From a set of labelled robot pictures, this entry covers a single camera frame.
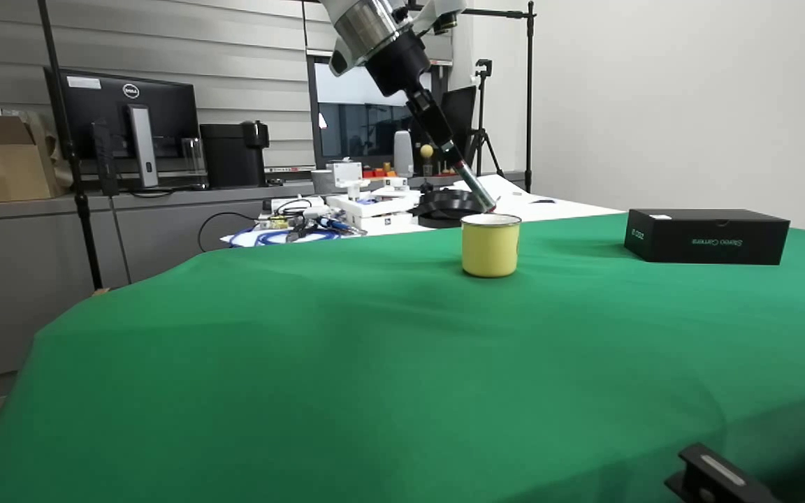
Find large black-framed screen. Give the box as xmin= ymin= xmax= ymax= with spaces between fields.
xmin=304 ymin=55 xmax=449 ymax=173

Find brown cardboard box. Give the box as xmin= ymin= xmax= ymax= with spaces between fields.
xmin=0 ymin=113 xmax=66 ymax=206

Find grey white speaker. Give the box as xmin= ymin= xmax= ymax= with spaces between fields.
xmin=392 ymin=128 xmax=417 ymax=181

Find grey cabinet counter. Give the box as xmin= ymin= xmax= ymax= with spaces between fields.
xmin=0 ymin=180 xmax=319 ymax=385

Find black rectangular box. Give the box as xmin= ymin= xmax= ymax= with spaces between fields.
xmin=624 ymin=206 xmax=795 ymax=268

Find black camera clamp mount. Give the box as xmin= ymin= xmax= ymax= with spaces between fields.
xmin=663 ymin=442 xmax=783 ymax=503

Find black cable bundle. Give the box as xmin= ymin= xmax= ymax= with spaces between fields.
xmin=414 ymin=185 xmax=489 ymax=231

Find white electronics clutter pile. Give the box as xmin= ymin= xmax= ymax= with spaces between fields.
xmin=217 ymin=180 xmax=426 ymax=251

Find white small box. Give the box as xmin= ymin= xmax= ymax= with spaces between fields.
xmin=331 ymin=156 xmax=366 ymax=187

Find black camera tripod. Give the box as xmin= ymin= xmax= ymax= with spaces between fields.
xmin=461 ymin=55 xmax=508 ymax=181

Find black slanted stand pole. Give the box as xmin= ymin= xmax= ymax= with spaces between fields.
xmin=37 ymin=0 xmax=108 ymax=294

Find yellow enamel cup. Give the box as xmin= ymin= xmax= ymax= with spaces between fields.
xmin=458 ymin=209 xmax=525 ymax=283

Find black Dell monitor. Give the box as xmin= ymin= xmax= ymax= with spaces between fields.
xmin=43 ymin=68 xmax=210 ymax=195

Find green tablecloth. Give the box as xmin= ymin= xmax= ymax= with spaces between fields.
xmin=0 ymin=209 xmax=805 ymax=503

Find black desktop computer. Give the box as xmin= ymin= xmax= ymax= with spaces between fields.
xmin=199 ymin=121 xmax=271 ymax=190

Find white paper sheets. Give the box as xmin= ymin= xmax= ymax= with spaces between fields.
xmin=447 ymin=173 xmax=627 ymax=227

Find black looped floor cable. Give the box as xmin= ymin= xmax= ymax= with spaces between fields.
xmin=195 ymin=209 xmax=257 ymax=254

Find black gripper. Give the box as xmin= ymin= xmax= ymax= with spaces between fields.
xmin=364 ymin=33 xmax=500 ymax=215

